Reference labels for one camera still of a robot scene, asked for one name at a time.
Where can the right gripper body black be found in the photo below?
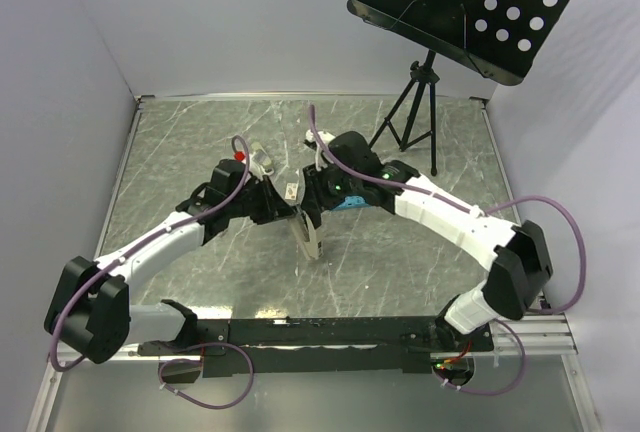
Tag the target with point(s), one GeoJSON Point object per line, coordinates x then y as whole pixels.
{"type": "Point", "coordinates": [335, 185]}

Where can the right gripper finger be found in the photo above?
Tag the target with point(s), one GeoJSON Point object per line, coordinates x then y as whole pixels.
{"type": "Point", "coordinates": [308, 198]}
{"type": "Point", "coordinates": [314, 212]}

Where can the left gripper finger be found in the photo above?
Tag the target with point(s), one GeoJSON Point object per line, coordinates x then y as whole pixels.
{"type": "Point", "coordinates": [273, 200]}
{"type": "Point", "coordinates": [282, 211]}

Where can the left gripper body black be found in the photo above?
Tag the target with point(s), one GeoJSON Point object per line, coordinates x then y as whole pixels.
{"type": "Point", "coordinates": [252, 201]}

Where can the black beige stapler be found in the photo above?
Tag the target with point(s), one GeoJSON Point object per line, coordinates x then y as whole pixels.
{"type": "Point", "coordinates": [308, 236]}

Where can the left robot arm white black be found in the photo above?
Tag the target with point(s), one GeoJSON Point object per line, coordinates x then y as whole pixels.
{"type": "Point", "coordinates": [91, 311]}

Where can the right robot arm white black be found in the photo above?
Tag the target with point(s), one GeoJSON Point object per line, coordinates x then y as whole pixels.
{"type": "Point", "coordinates": [515, 257]}

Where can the small staple box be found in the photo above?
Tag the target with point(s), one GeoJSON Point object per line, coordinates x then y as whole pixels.
{"type": "Point", "coordinates": [291, 191]}

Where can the blue studded building plate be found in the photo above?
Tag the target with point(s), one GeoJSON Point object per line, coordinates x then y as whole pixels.
{"type": "Point", "coordinates": [350, 202]}

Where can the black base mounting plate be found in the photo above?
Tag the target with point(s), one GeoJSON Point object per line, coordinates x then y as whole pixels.
{"type": "Point", "coordinates": [289, 345]}

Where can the black perforated music stand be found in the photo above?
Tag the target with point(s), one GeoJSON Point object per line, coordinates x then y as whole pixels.
{"type": "Point", "coordinates": [498, 39]}

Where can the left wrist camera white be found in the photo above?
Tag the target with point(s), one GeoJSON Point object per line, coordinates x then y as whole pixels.
{"type": "Point", "coordinates": [255, 160]}

